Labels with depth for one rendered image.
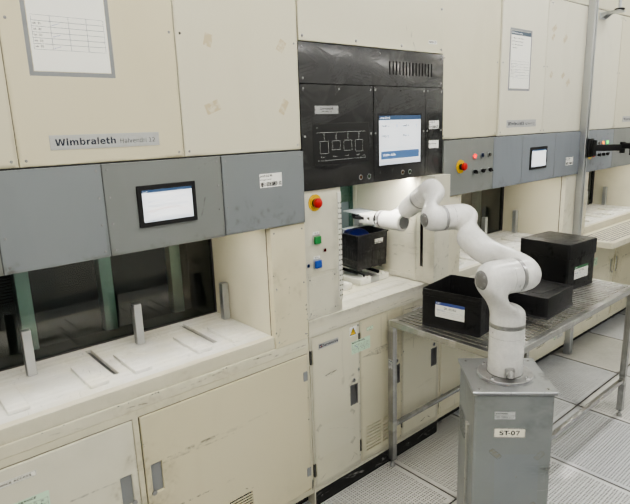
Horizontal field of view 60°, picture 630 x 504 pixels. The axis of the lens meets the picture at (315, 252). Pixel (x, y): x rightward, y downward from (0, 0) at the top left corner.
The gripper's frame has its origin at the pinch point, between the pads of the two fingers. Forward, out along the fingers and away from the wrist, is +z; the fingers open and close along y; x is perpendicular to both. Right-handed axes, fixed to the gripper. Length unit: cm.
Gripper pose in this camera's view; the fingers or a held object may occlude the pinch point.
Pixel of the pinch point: (358, 214)
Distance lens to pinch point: 278.9
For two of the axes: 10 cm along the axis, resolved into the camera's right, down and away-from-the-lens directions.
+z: -6.1, -1.7, 7.7
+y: 7.9, -1.6, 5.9
